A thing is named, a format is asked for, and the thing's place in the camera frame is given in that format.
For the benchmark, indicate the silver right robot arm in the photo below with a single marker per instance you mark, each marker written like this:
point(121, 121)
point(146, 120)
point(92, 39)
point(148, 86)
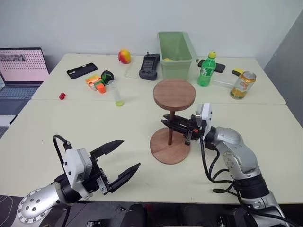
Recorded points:
point(239, 156)

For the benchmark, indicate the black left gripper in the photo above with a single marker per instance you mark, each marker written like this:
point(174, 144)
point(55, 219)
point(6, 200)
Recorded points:
point(99, 176)

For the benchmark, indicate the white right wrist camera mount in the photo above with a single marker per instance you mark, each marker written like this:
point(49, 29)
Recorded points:
point(206, 116)

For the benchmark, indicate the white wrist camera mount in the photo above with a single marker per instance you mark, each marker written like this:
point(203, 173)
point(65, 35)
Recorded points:
point(206, 116)
point(75, 165)

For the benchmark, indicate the yellow item in bin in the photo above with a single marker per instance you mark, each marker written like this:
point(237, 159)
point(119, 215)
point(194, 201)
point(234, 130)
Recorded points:
point(168, 59)

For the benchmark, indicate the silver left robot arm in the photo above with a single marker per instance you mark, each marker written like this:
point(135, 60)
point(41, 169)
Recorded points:
point(35, 204)

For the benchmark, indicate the round wooden base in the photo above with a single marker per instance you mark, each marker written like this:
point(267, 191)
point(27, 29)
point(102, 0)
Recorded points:
point(165, 153)

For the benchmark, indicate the black handheld controller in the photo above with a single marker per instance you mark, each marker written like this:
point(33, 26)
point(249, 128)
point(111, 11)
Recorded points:
point(148, 67)

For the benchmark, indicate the clear plastic case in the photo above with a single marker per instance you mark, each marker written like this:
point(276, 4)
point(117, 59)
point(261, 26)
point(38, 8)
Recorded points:
point(222, 82)

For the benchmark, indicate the black phone case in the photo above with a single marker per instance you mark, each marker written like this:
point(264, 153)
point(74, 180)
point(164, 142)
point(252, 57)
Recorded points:
point(81, 69)

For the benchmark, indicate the yellow black sponge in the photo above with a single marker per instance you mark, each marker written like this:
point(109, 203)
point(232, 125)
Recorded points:
point(237, 71)

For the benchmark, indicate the black patterned object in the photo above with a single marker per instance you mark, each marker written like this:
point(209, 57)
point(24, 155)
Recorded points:
point(8, 210)

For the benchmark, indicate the black smartphone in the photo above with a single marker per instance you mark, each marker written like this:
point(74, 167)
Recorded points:
point(220, 68)

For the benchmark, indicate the thick round wooden disc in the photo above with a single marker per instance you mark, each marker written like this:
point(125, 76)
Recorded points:
point(174, 92)

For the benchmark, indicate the open laptop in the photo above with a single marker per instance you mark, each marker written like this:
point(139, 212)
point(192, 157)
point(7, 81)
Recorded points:
point(21, 68)

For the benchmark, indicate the green soda bottle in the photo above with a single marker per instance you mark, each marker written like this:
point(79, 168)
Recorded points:
point(206, 73)

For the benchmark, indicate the clear phone case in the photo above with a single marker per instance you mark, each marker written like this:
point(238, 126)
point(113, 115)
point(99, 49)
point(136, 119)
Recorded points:
point(132, 69)

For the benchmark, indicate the red yellow toy fruit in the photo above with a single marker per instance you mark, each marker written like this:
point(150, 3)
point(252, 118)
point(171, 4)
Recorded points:
point(124, 56)

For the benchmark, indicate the small red block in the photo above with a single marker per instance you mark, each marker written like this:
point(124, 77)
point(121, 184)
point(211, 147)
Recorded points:
point(62, 95)

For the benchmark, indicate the dark wooden pole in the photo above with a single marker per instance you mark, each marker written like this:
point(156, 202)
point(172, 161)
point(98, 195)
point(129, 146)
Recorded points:
point(170, 138)

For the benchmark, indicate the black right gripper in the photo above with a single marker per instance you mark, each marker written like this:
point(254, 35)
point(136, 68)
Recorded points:
point(193, 130)

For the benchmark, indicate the green plastic bin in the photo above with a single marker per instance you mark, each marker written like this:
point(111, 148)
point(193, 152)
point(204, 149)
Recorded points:
point(176, 66)

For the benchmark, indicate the clear tube yellow liquid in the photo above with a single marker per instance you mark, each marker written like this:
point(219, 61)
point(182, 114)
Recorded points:
point(117, 94)

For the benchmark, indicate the yellow drink can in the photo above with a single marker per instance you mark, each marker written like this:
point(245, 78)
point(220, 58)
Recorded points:
point(242, 86)

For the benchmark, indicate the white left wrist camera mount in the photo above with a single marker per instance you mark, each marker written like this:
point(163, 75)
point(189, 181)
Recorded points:
point(75, 165)

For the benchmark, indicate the orange green toy blocks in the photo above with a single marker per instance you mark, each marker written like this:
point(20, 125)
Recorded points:
point(95, 84)

